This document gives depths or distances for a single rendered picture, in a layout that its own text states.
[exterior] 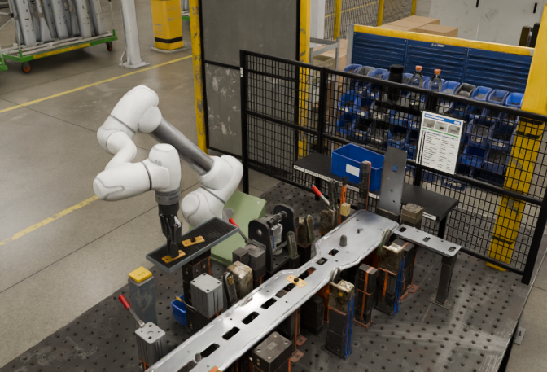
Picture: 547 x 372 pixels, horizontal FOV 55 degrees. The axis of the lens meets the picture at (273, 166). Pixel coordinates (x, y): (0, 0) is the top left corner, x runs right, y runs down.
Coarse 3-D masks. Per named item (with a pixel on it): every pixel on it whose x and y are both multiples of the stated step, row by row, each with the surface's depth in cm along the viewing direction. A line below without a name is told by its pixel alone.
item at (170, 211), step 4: (160, 204) 184; (172, 204) 184; (176, 204) 185; (160, 208) 184; (164, 208) 184; (168, 208) 184; (172, 208) 184; (176, 208) 185; (160, 212) 185; (164, 212) 184; (168, 212) 184; (172, 212) 185; (176, 212) 186; (168, 216) 187; (172, 216) 186; (176, 216) 186; (172, 220) 186; (172, 224) 188
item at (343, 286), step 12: (336, 288) 201; (348, 288) 199; (336, 300) 203; (348, 300) 201; (336, 312) 206; (348, 312) 203; (336, 324) 208; (348, 324) 210; (336, 336) 210; (348, 336) 213; (324, 348) 217; (336, 348) 213; (348, 348) 216
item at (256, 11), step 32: (192, 0) 471; (224, 0) 452; (256, 0) 431; (288, 0) 414; (224, 32) 465; (256, 32) 443; (288, 32) 425; (224, 64) 478; (224, 96) 493; (224, 128) 509; (288, 128) 463; (256, 160) 501; (288, 160) 477
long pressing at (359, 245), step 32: (352, 224) 248; (384, 224) 248; (320, 256) 225; (352, 256) 225; (256, 288) 205; (320, 288) 207; (224, 320) 190; (256, 320) 190; (192, 352) 176; (224, 352) 176
